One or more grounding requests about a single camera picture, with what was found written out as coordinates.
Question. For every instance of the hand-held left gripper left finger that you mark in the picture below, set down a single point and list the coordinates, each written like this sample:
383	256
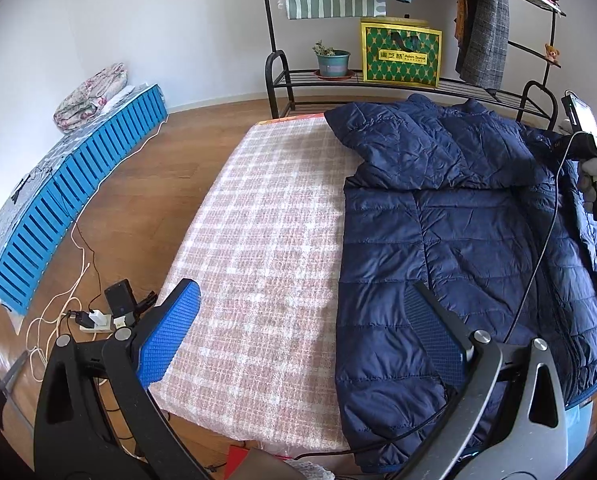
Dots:
171	332

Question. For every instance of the pink plaid blanket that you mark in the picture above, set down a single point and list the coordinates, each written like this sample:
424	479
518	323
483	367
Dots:
263	240

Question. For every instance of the small potted plant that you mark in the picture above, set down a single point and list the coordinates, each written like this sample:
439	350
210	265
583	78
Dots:
333	62

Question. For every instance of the red booklet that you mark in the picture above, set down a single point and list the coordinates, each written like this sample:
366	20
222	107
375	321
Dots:
238	460

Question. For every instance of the white power strip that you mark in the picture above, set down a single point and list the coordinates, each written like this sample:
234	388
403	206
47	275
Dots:
96	324

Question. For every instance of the black phone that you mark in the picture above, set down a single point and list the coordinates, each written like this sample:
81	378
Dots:
120	297

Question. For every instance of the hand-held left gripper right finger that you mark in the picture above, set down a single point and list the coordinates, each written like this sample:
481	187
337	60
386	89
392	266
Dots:
428	332

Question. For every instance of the black metal clothes rack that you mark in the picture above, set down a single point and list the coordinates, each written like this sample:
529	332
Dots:
270	85

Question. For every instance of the green yellow gift box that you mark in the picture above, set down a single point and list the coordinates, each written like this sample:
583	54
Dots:
401	55

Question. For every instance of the small teddy bear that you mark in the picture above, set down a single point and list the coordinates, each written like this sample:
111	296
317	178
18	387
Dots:
551	52

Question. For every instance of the grey plaid coat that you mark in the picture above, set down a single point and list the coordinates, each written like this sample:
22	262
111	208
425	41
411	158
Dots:
485	35

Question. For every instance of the navy puffer jacket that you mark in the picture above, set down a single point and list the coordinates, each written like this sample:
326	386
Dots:
453	230

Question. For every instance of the orange scarf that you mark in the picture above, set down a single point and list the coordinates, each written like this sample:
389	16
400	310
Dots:
461	17

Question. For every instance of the floral folded quilt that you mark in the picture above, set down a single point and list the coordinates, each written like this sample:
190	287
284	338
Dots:
88	95

